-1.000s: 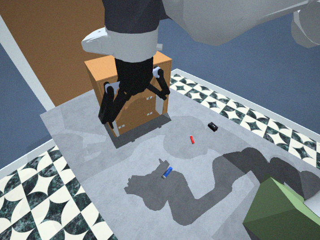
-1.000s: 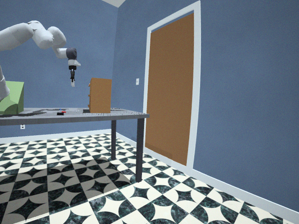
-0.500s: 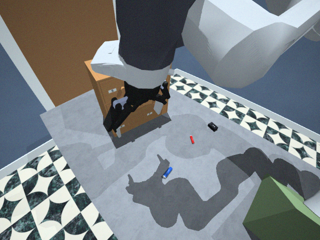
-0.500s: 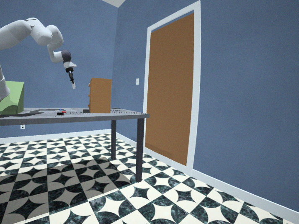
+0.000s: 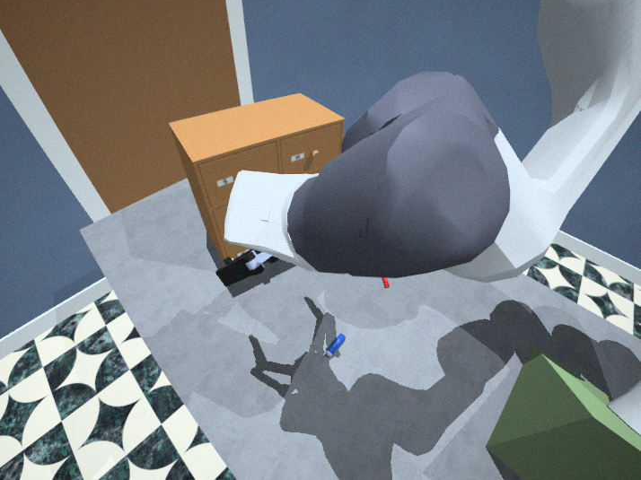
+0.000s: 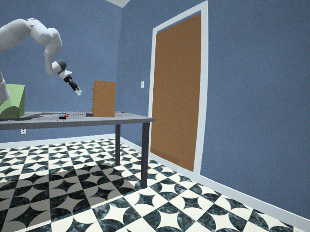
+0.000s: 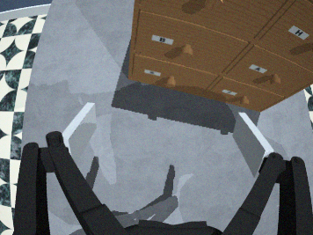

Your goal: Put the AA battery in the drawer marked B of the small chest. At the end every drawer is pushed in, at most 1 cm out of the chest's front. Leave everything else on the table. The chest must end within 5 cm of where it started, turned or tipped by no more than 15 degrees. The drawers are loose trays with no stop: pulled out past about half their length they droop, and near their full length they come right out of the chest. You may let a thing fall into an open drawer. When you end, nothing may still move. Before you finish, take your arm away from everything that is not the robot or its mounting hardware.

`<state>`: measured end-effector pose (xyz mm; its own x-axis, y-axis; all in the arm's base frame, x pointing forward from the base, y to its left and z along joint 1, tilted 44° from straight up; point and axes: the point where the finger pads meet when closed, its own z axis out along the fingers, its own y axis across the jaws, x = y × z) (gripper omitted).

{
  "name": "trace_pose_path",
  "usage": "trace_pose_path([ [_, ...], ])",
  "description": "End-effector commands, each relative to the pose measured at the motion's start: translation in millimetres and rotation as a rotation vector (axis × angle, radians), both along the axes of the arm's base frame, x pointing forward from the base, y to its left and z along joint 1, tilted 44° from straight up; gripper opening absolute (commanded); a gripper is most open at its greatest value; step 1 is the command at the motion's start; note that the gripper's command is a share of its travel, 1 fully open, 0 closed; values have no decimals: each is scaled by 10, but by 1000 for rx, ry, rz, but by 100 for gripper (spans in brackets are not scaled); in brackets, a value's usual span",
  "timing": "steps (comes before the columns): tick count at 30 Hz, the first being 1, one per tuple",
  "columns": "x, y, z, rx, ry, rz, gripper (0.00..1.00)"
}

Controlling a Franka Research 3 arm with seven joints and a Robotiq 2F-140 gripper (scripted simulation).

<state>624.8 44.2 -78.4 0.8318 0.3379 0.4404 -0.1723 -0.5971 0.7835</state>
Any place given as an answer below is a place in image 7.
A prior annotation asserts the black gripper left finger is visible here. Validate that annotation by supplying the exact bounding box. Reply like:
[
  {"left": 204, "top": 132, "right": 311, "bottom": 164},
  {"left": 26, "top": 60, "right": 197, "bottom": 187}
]
[{"left": 12, "top": 103, "right": 129, "bottom": 235}]

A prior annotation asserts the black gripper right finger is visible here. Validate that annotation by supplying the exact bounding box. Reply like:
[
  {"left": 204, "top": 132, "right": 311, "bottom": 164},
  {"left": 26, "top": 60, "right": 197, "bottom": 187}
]
[{"left": 222, "top": 113, "right": 313, "bottom": 235}]

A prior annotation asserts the brown wooden drawer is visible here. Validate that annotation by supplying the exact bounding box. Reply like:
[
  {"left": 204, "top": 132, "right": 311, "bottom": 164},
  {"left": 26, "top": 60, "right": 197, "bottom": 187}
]
[
  {"left": 135, "top": 10, "right": 248, "bottom": 73},
  {"left": 258, "top": 0, "right": 313, "bottom": 68},
  {"left": 226, "top": 44, "right": 313, "bottom": 95},
  {"left": 205, "top": 77, "right": 284, "bottom": 111},
  {"left": 141, "top": 0, "right": 286, "bottom": 39},
  {"left": 132, "top": 54, "right": 218, "bottom": 95}
]

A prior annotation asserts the brown wooden chest of drawers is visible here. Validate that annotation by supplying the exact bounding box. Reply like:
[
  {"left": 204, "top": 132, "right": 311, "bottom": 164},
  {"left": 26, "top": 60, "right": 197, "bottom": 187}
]
[{"left": 128, "top": 0, "right": 313, "bottom": 112}]

